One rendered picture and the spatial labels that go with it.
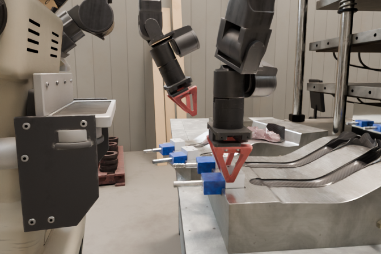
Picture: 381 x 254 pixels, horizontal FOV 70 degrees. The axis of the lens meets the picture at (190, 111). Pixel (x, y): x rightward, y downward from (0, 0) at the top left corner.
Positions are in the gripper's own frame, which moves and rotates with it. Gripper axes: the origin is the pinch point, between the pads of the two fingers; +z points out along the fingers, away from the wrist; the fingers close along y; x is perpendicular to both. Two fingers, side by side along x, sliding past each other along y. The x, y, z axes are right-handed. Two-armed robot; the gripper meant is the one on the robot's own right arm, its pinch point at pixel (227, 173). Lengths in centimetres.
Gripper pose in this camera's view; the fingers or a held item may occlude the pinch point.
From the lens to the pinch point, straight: 54.3
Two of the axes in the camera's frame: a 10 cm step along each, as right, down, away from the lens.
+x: -10.0, 0.1, -0.9
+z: 0.0, 9.9, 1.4
